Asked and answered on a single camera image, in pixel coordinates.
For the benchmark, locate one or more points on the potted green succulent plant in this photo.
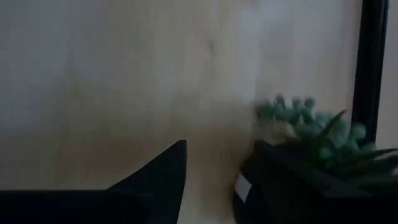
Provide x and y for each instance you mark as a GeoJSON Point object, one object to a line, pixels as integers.
{"type": "Point", "coordinates": [298, 124]}

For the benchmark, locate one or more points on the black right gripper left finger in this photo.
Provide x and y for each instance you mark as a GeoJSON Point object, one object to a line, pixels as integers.
{"type": "Point", "coordinates": [140, 199]}

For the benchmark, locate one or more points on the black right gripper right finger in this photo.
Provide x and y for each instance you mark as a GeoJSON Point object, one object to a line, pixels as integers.
{"type": "Point", "coordinates": [295, 202]}

